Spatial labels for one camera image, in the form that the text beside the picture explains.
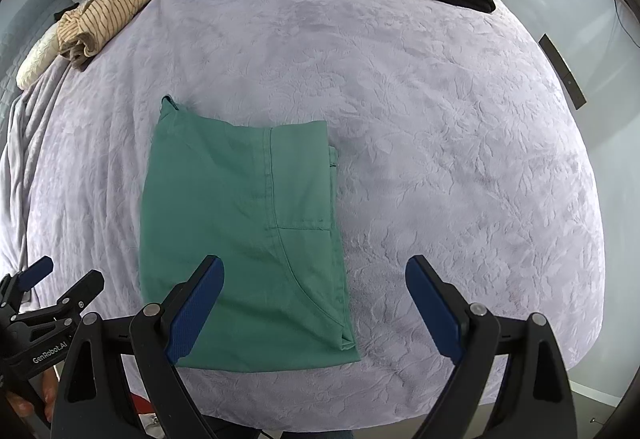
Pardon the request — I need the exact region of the person's left hand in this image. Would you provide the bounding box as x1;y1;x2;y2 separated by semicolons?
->
4;367;61;422

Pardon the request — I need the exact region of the beige striped folded garment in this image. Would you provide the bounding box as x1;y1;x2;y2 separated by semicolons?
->
56;0;151;69

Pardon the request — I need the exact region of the red floor object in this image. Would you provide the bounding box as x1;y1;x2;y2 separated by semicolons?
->
131;393;155;416

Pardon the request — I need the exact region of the lavender bed blanket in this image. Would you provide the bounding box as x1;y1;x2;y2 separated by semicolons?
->
1;0;605;430

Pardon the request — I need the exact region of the green work jacket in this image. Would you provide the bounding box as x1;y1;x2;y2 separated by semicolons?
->
139;98;360;373

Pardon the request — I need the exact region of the dark wall strip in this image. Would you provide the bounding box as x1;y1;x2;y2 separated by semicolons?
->
538;34;587;110

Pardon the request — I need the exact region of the cream pillow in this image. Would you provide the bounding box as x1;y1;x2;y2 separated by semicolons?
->
16;23;60;91

